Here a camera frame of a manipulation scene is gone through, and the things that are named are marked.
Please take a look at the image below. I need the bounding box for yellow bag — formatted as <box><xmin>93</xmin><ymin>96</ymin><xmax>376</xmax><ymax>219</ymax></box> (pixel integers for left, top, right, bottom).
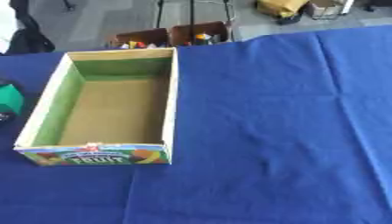
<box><xmin>254</xmin><ymin>0</ymin><xmax>312</xmax><ymax>18</ymax></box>

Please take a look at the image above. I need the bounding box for orange and yellow toy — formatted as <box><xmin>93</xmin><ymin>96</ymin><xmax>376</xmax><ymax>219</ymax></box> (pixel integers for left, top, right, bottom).
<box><xmin>194</xmin><ymin>32</ymin><xmax>214</xmax><ymax>46</ymax></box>

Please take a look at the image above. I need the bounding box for small cardboard box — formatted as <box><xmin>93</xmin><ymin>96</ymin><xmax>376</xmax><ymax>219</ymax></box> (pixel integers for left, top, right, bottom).
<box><xmin>304</xmin><ymin>0</ymin><xmax>351</xmax><ymax>20</ymax></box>

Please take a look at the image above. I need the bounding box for tan cardboard box green inside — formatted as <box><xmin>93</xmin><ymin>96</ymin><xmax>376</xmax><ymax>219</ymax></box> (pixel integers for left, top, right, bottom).
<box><xmin>12</xmin><ymin>47</ymin><xmax>181</xmax><ymax>167</ymax></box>

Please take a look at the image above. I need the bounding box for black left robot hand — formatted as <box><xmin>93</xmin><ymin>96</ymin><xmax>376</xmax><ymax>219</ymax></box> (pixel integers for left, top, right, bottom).
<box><xmin>0</xmin><ymin>78</ymin><xmax>26</xmax><ymax>126</ymax></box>

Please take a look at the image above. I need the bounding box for brown bin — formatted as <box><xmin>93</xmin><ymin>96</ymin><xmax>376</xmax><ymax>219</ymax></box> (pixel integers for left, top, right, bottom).
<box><xmin>168</xmin><ymin>20</ymin><xmax>232</xmax><ymax>47</ymax></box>
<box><xmin>107</xmin><ymin>27</ymin><xmax>171</xmax><ymax>50</ymax></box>

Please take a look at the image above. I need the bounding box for green block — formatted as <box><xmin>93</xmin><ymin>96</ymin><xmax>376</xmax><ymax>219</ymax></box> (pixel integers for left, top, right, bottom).
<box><xmin>0</xmin><ymin>83</ymin><xmax>26</xmax><ymax>116</ymax></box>

